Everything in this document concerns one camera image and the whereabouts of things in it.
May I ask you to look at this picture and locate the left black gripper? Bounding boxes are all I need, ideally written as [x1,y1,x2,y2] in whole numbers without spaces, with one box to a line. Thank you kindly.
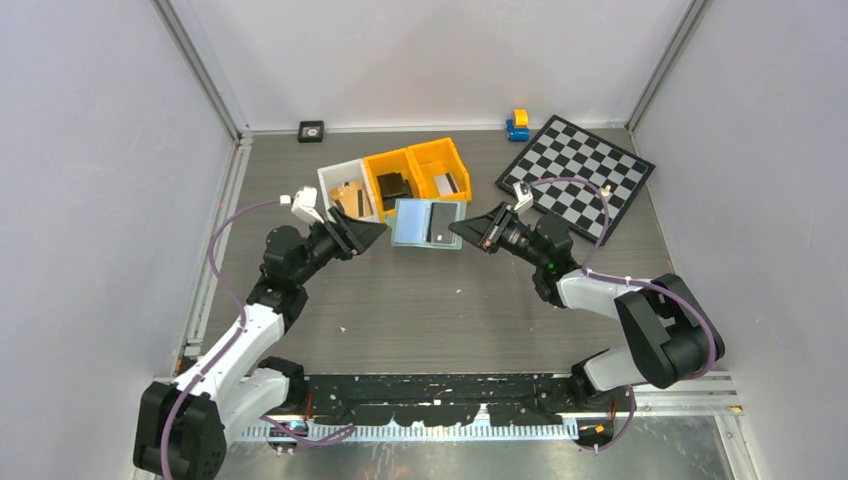
[293,207,385,286]

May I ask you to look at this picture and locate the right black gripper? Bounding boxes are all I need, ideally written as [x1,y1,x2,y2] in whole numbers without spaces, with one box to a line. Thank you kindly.
[450,201,548,269]

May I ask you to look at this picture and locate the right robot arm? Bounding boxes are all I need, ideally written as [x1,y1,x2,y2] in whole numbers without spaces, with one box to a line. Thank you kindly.
[449,203,725,411]

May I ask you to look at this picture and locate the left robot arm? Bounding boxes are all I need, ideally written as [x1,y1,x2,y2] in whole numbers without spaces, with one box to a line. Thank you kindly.
[133,208,387,479]

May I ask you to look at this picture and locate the brown cards in white bin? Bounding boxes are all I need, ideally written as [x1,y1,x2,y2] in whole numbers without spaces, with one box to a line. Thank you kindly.
[330,181,373,219]

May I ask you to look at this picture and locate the dark grey VIP card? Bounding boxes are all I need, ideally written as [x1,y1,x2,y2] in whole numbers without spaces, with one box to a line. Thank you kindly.
[426,202,458,245]

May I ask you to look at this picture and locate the white card with stripe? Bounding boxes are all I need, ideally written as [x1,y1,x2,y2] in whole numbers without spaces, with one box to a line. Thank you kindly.
[433,172,460,197]

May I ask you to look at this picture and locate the white storage bin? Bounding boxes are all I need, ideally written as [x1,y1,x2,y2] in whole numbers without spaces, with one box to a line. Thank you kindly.
[317,158,381,223]

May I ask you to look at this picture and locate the black wallet in bin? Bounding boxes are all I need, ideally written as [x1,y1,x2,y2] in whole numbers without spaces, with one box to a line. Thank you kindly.
[376,172,413,212]

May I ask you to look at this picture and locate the middle orange storage bin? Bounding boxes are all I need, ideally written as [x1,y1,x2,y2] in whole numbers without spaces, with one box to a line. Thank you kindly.
[364,148,427,221]

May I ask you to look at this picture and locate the orange storage bin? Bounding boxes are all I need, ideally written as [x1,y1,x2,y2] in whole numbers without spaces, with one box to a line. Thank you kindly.
[364,148,427,221]
[408,137,473,202]

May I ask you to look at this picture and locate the right orange storage bin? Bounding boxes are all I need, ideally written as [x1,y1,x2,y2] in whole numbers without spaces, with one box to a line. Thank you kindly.
[408,137,473,202]

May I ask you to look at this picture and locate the black white chessboard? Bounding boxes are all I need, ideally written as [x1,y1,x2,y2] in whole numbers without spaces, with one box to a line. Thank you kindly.
[495,115,655,243]

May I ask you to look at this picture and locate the small black square box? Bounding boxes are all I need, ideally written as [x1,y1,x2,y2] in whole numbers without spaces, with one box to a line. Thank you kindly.
[297,120,325,143]

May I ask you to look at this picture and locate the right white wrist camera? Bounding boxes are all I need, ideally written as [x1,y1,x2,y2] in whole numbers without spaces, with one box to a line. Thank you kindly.
[513,181,534,215]

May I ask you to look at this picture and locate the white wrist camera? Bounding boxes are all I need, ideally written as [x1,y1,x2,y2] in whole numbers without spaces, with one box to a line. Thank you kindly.
[279,186,324,225]
[513,181,534,215]

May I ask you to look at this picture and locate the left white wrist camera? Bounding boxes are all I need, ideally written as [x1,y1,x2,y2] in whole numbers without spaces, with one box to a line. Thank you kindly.
[279,186,324,225]

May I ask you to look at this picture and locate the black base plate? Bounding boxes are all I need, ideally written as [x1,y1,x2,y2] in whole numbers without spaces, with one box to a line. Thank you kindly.
[241,370,637,429]

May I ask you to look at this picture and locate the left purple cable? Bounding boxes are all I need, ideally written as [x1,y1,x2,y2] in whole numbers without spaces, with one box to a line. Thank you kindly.
[158,196,359,480]

